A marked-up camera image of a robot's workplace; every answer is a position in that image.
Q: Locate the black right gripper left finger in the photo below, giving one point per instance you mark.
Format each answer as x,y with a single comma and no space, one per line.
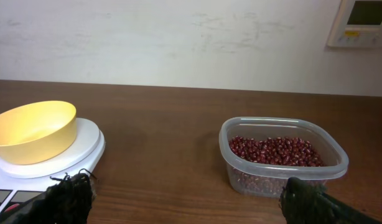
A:
67,202

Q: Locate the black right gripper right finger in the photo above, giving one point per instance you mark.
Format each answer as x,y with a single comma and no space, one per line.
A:
302,203

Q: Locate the white digital kitchen scale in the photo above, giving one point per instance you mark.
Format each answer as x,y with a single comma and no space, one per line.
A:
19,183

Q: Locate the yellow plastic bowl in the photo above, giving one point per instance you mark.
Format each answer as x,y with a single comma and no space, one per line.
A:
37,132

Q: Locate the clear plastic bean container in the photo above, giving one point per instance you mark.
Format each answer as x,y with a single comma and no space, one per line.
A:
267,180

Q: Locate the red adzuki beans in container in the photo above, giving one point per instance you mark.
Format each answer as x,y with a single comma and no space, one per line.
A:
277,151

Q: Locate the white wall control panel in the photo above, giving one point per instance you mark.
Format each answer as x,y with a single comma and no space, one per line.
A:
358,24

